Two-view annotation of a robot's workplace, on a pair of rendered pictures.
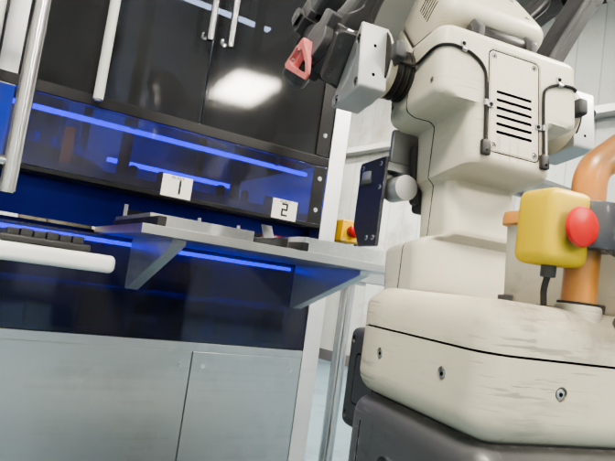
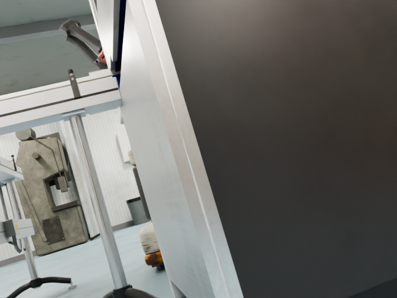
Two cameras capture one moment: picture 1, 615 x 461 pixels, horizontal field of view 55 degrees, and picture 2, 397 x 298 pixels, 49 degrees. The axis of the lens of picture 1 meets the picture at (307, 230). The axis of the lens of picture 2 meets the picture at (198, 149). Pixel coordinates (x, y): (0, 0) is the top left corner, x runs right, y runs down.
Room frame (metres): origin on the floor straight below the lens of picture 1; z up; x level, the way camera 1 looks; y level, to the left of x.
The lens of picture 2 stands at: (3.62, 0.75, 0.42)
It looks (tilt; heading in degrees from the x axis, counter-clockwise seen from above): 5 degrees up; 197
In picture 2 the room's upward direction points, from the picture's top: 17 degrees counter-clockwise
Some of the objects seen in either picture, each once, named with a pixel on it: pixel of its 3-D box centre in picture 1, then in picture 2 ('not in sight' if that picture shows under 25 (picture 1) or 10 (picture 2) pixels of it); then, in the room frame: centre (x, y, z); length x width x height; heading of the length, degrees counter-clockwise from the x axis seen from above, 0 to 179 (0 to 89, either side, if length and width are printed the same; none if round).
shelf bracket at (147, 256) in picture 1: (152, 266); not in sight; (1.41, 0.36, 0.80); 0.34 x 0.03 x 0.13; 30
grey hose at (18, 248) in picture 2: not in sight; (11, 216); (1.17, -1.42, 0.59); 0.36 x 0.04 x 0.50; 30
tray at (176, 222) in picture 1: (180, 230); not in sight; (1.52, 0.33, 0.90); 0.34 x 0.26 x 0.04; 30
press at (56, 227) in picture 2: not in sight; (53, 185); (-3.86, -4.70, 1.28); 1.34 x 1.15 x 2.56; 126
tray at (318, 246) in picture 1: (314, 251); not in sight; (1.59, -0.03, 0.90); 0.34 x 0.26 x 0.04; 30
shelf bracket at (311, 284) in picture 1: (326, 291); not in sight; (1.66, -0.08, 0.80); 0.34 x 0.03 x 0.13; 30
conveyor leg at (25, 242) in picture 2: not in sight; (23, 233); (1.13, -1.40, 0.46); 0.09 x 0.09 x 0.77; 30
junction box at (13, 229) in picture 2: not in sight; (12, 227); (1.63, -1.03, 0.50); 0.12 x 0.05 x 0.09; 30
